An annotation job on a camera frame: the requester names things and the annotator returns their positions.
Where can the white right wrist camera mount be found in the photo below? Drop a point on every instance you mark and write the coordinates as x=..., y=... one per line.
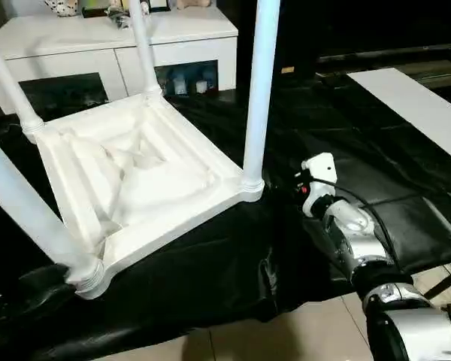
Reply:
x=321, y=165

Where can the beige plush toy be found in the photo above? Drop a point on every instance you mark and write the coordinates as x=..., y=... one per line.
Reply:
x=193, y=3

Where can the black low cabinet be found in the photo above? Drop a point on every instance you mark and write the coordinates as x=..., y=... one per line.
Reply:
x=361, y=30

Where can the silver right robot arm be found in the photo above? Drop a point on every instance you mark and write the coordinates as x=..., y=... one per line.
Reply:
x=345, y=222

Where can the white flat board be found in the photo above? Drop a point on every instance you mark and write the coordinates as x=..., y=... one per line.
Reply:
x=409, y=105

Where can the black plastic mat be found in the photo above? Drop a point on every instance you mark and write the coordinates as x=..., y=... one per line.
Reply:
x=229, y=244

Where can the white plastic table top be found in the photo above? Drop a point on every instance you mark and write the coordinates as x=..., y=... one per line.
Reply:
x=195, y=150

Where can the small yellow label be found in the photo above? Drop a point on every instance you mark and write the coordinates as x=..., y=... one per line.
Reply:
x=288, y=70

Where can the white plastic table leg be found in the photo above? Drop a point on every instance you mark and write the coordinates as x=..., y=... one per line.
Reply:
x=22, y=203
x=7, y=82
x=143, y=49
x=259, y=94

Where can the dark frame with yellow cards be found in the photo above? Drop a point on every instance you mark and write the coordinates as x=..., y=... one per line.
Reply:
x=94, y=9

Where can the bag of black items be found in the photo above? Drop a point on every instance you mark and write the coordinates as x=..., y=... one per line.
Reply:
x=120, y=20

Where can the white sideboard cabinet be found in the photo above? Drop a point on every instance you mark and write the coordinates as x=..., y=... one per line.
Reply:
x=79, y=37

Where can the black tripod leg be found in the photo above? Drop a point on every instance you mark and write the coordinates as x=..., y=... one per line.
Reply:
x=445, y=282

